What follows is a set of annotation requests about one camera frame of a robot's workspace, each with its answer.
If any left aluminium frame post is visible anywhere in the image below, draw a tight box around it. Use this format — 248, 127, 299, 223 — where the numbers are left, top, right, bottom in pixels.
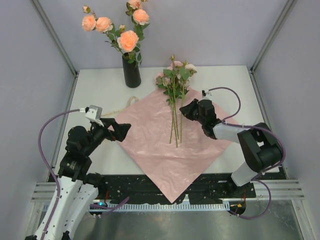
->
31, 0, 80, 78

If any pink flower bunch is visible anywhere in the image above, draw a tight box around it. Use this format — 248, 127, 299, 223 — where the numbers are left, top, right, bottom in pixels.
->
155, 54, 197, 146

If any aluminium frame post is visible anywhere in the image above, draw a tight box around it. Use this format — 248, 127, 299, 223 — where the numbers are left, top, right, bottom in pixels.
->
31, 0, 80, 78
250, 0, 298, 75

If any white slotted cable duct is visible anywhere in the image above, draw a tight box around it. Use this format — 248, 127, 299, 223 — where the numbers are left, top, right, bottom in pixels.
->
115, 201, 230, 212

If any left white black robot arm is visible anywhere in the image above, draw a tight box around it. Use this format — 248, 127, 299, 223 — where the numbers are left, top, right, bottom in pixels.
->
26, 118, 131, 240

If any black conical vase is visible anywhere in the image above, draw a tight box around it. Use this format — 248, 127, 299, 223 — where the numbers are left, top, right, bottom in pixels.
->
122, 53, 141, 88

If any peach rose stem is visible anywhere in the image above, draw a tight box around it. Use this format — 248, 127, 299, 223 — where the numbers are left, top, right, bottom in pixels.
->
81, 5, 124, 55
125, 0, 150, 33
117, 26, 145, 67

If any purple wrapping paper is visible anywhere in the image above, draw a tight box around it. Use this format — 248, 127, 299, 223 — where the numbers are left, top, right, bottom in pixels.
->
107, 86, 240, 205

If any right aluminium frame post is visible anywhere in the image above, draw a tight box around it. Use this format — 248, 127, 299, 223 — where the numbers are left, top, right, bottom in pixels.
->
250, 0, 298, 75

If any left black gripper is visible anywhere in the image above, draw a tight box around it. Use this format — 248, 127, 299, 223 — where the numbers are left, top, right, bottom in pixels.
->
83, 117, 131, 155

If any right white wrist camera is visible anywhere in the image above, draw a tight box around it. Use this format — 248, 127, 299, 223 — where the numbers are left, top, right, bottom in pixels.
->
201, 89, 212, 100

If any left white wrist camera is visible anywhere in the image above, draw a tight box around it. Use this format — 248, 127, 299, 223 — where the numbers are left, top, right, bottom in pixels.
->
79, 105, 104, 127

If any cream gold-lettered ribbon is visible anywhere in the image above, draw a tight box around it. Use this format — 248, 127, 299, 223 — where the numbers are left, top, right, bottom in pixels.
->
99, 96, 140, 118

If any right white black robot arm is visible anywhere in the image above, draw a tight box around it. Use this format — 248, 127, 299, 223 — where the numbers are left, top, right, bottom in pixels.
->
179, 98, 285, 197

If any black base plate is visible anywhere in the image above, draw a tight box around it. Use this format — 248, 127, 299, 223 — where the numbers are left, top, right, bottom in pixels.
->
93, 173, 257, 205

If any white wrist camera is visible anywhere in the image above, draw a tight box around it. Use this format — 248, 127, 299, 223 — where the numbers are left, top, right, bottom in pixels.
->
79, 105, 104, 127
201, 89, 212, 100

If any aluminium front rail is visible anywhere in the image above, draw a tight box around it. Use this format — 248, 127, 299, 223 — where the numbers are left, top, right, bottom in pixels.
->
31, 179, 305, 203

